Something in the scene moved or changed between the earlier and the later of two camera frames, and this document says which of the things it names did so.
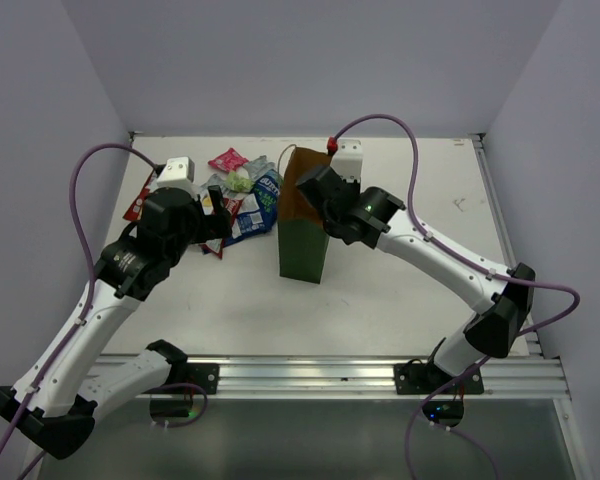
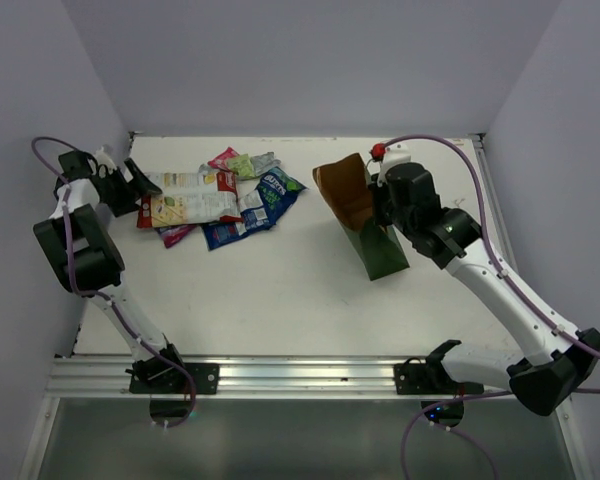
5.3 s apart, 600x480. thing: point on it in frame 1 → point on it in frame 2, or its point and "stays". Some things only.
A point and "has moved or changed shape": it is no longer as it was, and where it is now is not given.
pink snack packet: (230, 161) stays
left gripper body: (201, 226) → (114, 184)
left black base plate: (205, 375) stays
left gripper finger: (217, 200) → (140, 181)
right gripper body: (356, 187) → (382, 207)
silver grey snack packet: (215, 180) → (206, 174)
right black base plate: (418, 378) stays
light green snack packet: (238, 183) → (242, 165)
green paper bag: (302, 236) has moved or changed shape
